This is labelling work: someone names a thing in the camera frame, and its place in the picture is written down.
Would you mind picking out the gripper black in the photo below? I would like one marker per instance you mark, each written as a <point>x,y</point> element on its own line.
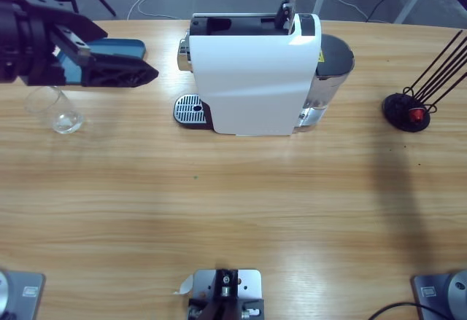
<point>22,43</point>

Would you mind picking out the clear drinking glass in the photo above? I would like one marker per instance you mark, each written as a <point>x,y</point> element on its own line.
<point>67,121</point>

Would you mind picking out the white capsule coffee machine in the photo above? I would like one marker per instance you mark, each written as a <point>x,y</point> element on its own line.
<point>255,79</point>

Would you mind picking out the red coffee capsule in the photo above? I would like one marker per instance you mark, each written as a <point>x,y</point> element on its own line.
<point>416,116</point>

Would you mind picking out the blue plastic tray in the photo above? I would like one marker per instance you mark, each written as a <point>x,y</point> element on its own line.
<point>120,48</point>

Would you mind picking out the black drip tray steel grille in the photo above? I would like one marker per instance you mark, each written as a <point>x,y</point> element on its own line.
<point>189,110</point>

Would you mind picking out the clear water tank black lid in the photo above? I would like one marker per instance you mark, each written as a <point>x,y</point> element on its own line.
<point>333,61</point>

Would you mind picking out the white paper tag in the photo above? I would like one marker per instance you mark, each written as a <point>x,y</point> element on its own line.
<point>186,285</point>

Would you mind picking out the black capsule holder with rods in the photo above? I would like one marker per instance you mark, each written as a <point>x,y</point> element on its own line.
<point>396,108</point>

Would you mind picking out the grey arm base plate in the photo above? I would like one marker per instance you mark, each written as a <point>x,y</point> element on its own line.
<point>434,291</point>
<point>22,291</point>

